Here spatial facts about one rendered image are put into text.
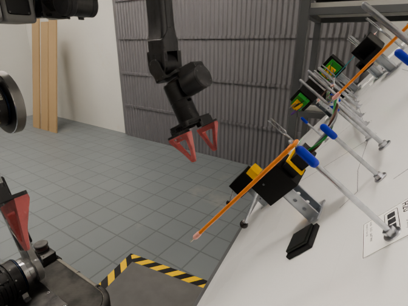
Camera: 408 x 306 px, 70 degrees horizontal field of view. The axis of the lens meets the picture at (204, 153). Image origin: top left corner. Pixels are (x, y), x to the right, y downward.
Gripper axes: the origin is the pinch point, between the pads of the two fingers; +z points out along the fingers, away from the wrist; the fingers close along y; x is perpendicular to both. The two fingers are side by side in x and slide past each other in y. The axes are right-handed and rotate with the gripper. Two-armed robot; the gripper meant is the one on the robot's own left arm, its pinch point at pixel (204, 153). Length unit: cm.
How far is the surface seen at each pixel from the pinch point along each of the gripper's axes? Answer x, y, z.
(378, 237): -42, -34, 10
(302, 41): -15, 66, -23
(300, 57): -12, 66, -17
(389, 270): -43, -39, 10
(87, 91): 363, 229, -150
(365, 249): -41, -35, 10
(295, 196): -30.9, -23.5, 8.5
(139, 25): 198, 224, -165
